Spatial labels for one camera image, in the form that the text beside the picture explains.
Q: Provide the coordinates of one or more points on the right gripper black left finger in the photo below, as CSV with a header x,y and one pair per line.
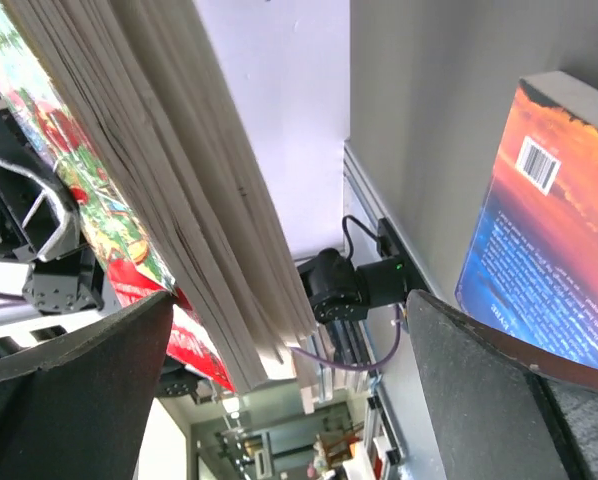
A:
x,y
76,407

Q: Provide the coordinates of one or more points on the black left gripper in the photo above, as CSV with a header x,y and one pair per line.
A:
x,y
40,228

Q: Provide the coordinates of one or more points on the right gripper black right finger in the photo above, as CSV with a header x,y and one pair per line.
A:
x,y
501,408

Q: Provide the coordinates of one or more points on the red Treehouse book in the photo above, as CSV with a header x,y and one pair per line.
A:
x,y
127,102

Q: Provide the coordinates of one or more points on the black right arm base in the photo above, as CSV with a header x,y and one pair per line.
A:
x,y
338,290

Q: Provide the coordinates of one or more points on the orange blue sunset book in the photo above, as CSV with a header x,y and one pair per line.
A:
x,y
531,270

